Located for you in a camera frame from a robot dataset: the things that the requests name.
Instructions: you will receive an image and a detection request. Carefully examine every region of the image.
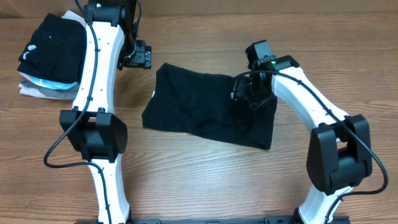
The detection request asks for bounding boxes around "black t-shirt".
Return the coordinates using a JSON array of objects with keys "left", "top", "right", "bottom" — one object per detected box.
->
[{"left": 142, "top": 63, "right": 277, "bottom": 150}]

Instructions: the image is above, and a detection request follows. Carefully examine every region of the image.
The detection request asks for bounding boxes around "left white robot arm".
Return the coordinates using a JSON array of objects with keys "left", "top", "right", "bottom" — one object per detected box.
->
[{"left": 59, "top": 1, "right": 152, "bottom": 223}]

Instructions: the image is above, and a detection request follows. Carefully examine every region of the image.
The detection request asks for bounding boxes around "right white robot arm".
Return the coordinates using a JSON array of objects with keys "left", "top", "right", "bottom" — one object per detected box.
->
[{"left": 231, "top": 55, "right": 373, "bottom": 223}]

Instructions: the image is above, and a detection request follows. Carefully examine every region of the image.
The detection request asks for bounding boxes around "folded grey garment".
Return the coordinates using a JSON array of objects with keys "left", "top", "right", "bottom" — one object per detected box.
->
[{"left": 19, "top": 78, "right": 80, "bottom": 100}]

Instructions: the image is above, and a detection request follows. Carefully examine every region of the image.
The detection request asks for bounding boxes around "folded white garment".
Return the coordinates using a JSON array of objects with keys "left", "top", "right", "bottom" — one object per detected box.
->
[{"left": 17, "top": 11, "right": 86, "bottom": 100}]

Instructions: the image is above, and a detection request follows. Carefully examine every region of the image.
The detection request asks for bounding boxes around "folded black shirt with logo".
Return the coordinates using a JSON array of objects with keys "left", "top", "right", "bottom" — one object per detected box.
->
[{"left": 17, "top": 14, "right": 86, "bottom": 83}]

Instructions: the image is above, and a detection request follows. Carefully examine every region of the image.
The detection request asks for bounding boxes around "folded light blue garment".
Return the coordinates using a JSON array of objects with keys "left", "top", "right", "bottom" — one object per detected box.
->
[{"left": 19, "top": 72, "right": 78, "bottom": 90}]

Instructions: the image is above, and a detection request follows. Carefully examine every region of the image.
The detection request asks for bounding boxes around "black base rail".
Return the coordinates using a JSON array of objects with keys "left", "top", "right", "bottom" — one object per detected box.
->
[{"left": 127, "top": 215, "right": 302, "bottom": 224}]

